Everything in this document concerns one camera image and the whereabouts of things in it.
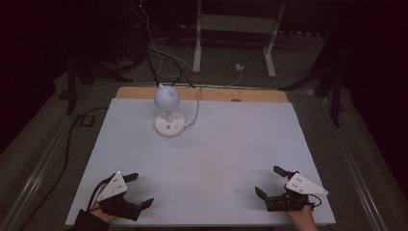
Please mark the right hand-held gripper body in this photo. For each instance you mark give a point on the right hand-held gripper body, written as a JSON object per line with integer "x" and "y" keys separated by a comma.
{"x": 304, "y": 187}

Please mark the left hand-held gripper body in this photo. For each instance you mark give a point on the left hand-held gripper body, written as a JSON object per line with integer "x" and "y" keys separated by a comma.
{"x": 113, "y": 187}

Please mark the white round-head desk lamp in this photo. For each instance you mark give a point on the white round-head desk lamp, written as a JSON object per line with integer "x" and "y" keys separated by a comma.
{"x": 166, "y": 97}

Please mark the person's right hand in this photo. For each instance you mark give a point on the person's right hand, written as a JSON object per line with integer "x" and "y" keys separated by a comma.
{"x": 300, "y": 214}

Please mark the person's left hand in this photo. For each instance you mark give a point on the person's left hand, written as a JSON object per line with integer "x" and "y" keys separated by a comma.
{"x": 105, "y": 215}

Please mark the white table mat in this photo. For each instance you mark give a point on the white table mat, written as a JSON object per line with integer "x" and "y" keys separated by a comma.
{"x": 208, "y": 157}

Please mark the black stand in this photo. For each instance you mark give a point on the black stand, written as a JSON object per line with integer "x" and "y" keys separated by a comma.
{"x": 71, "y": 91}
{"x": 335, "y": 96}

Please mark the white plug adapter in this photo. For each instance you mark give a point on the white plug adapter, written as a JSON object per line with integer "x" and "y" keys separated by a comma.
{"x": 239, "y": 67}

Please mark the white metal stand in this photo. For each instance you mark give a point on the white metal stand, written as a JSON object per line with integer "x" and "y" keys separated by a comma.
{"x": 197, "y": 48}

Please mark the metal floor rail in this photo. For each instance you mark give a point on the metal floor rail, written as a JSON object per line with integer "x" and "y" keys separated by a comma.
{"x": 356, "y": 173}
{"x": 35, "y": 179}

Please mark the black rectangular floor frame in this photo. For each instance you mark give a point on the black rectangular floor frame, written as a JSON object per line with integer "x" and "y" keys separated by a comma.
{"x": 80, "y": 120}

